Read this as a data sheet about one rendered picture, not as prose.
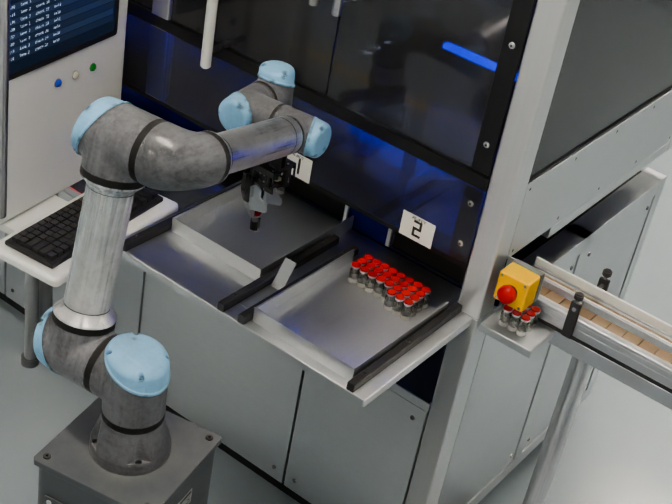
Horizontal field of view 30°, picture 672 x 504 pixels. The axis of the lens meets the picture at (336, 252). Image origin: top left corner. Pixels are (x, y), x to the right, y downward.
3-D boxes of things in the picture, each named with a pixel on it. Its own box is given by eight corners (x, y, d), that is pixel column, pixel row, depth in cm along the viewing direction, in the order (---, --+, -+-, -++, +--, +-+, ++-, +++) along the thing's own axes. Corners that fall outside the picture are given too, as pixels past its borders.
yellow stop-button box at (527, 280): (509, 284, 271) (517, 257, 267) (537, 300, 268) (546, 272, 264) (491, 298, 266) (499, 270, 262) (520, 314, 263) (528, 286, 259)
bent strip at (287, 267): (282, 279, 273) (286, 257, 270) (293, 285, 272) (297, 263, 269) (240, 304, 263) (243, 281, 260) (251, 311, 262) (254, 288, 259)
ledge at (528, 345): (510, 304, 282) (512, 298, 281) (559, 331, 277) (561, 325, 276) (478, 329, 272) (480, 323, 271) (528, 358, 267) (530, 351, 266)
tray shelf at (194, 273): (251, 180, 309) (252, 173, 308) (488, 311, 279) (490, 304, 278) (109, 250, 275) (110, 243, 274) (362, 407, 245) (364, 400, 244)
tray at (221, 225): (267, 182, 306) (269, 169, 304) (351, 228, 295) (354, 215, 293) (171, 230, 282) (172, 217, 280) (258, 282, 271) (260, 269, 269)
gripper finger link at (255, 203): (259, 230, 268) (265, 193, 264) (239, 219, 271) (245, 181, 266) (269, 226, 270) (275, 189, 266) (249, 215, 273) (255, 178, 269)
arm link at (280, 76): (248, 66, 250) (272, 53, 257) (244, 115, 256) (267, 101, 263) (281, 79, 247) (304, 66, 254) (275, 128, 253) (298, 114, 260)
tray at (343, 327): (350, 261, 283) (353, 248, 281) (445, 315, 272) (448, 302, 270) (252, 321, 259) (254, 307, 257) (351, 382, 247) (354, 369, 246)
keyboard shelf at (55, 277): (91, 169, 318) (91, 160, 316) (179, 211, 308) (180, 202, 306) (-40, 240, 283) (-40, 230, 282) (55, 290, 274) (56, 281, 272)
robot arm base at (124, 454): (141, 487, 227) (145, 447, 222) (72, 453, 232) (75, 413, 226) (185, 440, 239) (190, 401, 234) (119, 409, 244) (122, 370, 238)
